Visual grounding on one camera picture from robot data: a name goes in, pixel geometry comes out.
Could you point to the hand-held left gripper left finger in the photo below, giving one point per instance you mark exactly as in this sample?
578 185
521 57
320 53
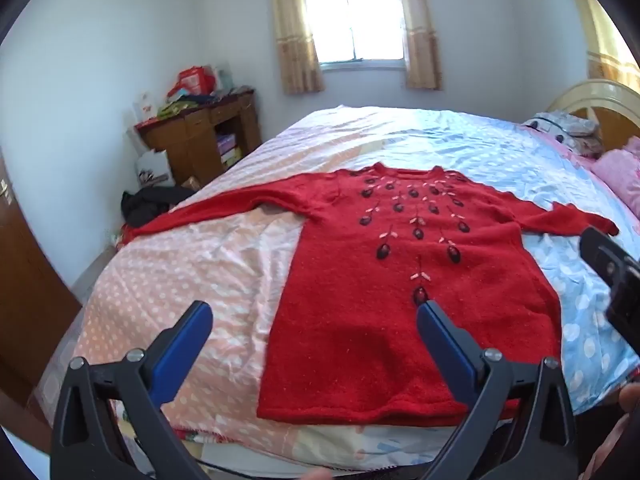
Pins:
192 332

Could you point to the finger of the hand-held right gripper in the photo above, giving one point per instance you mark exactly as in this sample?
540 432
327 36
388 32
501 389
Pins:
597 250

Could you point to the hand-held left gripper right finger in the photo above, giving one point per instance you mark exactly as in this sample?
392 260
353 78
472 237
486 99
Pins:
440 332

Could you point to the red knitted sweater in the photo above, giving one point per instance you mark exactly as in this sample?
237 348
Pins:
390 310

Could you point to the black clothes pile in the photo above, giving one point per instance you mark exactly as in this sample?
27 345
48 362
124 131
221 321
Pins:
150 202

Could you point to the person's right hand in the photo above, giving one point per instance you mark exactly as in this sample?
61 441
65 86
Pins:
631 397

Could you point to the bed with dotted sheet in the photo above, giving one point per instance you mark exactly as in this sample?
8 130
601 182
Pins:
200 270

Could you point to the pink pillow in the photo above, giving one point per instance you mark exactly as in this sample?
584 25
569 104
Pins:
620 170

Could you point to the patterned pillow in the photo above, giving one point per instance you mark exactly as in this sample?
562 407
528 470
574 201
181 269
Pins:
565 127

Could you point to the cream wooden headboard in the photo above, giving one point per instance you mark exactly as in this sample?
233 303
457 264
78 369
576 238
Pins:
600 97

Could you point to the white printed shopping bag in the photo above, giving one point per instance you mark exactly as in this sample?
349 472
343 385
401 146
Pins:
155 170

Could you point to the brown wooden door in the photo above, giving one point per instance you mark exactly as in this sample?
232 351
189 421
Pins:
25 285

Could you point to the purple box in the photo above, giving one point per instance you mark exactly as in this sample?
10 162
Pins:
226 144

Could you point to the brown wooden desk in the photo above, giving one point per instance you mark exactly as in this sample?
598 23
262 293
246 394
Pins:
192 135

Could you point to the green packet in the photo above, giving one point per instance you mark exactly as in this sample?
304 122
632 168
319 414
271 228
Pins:
175 109

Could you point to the white paper bag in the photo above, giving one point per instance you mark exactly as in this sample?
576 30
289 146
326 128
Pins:
145 107

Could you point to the red gift bag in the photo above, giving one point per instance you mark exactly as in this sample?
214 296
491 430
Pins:
192 82

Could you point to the beige patterned curtain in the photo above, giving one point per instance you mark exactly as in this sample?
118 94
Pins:
420 30
295 35

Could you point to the window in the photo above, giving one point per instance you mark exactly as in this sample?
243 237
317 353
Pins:
352 22

